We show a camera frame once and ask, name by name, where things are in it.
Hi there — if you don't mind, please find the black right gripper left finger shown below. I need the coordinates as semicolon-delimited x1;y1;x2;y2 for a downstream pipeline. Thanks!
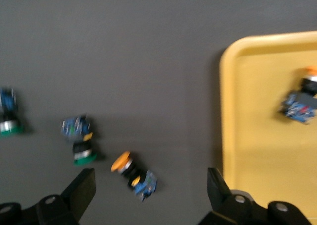
36;167;97;225

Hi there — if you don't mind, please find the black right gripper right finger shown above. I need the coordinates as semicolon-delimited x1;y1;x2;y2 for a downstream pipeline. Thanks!
198;167;270;225

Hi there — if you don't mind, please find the yellow mushroom push button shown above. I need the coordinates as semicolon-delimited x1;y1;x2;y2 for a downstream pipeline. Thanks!
277;65;317;126
110;150;158;202

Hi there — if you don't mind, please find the yellow plastic tray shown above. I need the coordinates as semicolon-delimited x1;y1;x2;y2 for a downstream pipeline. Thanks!
219;30;317;225

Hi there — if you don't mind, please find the green mushroom push button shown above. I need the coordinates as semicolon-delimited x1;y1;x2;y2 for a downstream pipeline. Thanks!
60;114;105;166
0;87;25;138

